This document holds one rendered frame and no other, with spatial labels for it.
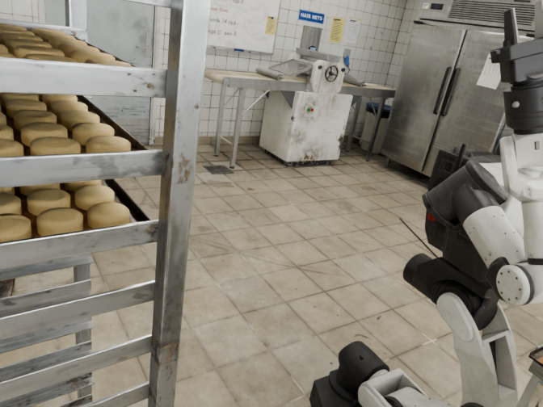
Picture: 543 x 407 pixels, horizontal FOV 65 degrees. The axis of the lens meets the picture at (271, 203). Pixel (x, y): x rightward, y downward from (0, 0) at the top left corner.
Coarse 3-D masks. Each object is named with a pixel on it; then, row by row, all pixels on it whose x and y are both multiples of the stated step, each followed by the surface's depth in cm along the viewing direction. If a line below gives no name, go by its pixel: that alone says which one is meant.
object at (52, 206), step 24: (0, 192) 55; (24, 192) 58; (48, 192) 55; (72, 192) 61; (96, 192) 58; (0, 216) 48; (24, 216) 49; (48, 216) 50; (72, 216) 51; (96, 216) 52; (120, 216) 53; (0, 240) 45
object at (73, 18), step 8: (72, 0) 73; (80, 0) 74; (72, 8) 74; (80, 8) 75; (72, 16) 74; (80, 16) 75; (72, 24) 75; (80, 24) 76; (88, 264) 96; (80, 272) 95; (88, 272) 97; (80, 280) 96; (80, 336) 102; (88, 336) 104; (80, 392) 109; (88, 392) 111
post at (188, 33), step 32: (192, 0) 41; (192, 32) 42; (192, 64) 43; (192, 96) 45; (192, 128) 46; (192, 160) 48; (160, 192) 50; (192, 192) 50; (160, 224) 51; (160, 256) 53; (160, 288) 54; (160, 320) 55; (160, 352) 57; (160, 384) 60
